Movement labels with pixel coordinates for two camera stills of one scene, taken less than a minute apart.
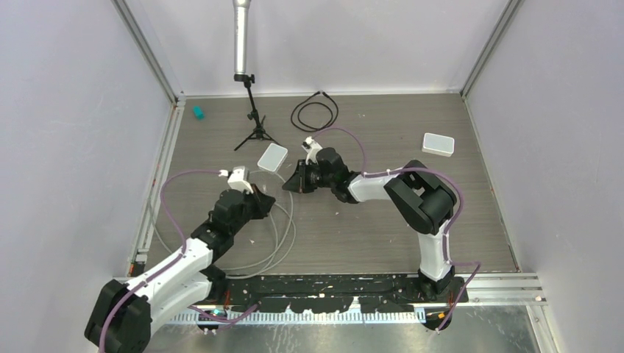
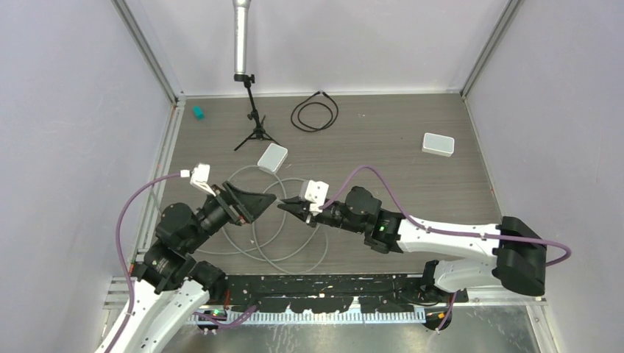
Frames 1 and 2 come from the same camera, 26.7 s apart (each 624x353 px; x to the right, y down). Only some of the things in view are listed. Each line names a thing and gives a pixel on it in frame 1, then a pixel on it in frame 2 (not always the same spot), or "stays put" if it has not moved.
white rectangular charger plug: [272, 158] stays put
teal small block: [199, 114] stays put
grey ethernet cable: [241, 268] -> [254, 223]
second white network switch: [438, 144] stays put
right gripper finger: [293, 184] -> [297, 209]
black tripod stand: [258, 132] stays put
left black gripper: [262, 202] stays put
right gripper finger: [293, 187] -> [295, 200]
